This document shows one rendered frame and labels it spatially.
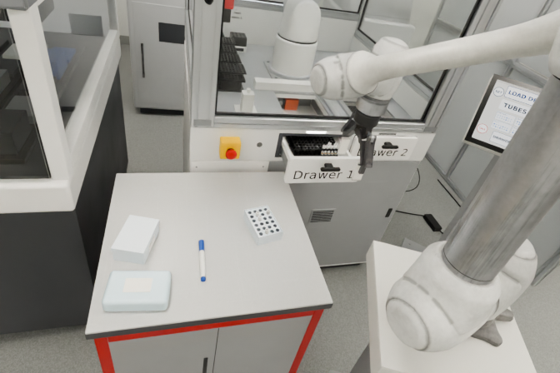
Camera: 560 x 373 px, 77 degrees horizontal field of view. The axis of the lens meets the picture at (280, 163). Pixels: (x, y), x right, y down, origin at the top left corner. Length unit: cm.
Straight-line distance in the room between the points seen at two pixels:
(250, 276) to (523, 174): 72
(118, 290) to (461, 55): 93
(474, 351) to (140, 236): 91
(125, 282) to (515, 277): 90
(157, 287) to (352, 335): 120
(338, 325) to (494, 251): 133
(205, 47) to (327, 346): 142
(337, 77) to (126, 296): 72
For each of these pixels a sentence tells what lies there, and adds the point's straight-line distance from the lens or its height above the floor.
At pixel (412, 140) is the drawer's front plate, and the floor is 92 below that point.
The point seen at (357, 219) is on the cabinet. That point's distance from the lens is 182.
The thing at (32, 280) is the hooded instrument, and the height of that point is 41.
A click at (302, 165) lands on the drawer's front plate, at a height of 90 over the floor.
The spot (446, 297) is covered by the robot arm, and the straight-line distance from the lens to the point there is 77.
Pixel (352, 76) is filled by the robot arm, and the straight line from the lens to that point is 86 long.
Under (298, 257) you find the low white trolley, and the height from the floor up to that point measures 76.
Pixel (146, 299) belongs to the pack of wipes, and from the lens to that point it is 97.
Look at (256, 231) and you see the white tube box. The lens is 112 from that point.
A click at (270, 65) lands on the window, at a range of 122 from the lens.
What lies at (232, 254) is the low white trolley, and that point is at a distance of 110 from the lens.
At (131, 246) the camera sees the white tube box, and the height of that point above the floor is 81.
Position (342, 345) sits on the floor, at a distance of 191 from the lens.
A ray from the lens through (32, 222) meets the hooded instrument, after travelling 136.
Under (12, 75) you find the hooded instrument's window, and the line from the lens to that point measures 99.
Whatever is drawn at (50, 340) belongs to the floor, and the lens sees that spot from 191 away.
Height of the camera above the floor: 162
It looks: 36 degrees down
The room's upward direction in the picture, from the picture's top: 12 degrees clockwise
